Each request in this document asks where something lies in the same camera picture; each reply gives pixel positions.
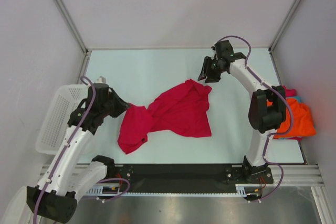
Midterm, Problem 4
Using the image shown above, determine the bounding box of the folded orange t shirt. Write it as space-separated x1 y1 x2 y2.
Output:
274 98 316 139

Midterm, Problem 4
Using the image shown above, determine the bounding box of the white slotted cable duct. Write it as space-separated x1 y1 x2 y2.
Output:
85 185 247 198

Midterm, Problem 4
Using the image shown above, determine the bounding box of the folded teal t shirt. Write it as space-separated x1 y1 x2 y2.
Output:
281 96 303 141

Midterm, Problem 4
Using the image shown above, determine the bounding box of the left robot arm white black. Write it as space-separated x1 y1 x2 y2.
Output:
26 76 130 223

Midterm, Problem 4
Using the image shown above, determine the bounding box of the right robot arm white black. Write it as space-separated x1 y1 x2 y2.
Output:
198 36 287 184

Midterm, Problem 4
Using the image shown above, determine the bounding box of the crimson red t shirt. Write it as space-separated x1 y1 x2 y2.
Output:
118 79 212 154

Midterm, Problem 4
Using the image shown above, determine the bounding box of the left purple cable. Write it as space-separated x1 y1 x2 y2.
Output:
33 76 131 224

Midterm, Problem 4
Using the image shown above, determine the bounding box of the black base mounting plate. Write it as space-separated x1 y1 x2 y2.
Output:
114 164 274 194

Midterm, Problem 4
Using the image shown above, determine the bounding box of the purple cable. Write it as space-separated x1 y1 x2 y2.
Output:
215 35 292 204
33 76 131 224

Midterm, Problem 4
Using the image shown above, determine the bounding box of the white perforated plastic basket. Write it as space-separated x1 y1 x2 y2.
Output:
35 84 88 155

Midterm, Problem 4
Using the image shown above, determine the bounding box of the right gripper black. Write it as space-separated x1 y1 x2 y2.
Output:
198 56 226 83

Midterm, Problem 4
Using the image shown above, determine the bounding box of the folded magenta t shirt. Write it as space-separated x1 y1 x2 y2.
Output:
266 85 304 141

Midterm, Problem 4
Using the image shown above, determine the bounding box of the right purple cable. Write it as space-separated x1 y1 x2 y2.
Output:
215 35 292 204

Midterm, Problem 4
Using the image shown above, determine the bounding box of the aluminium extrusion rail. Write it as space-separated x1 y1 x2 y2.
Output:
38 164 324 187

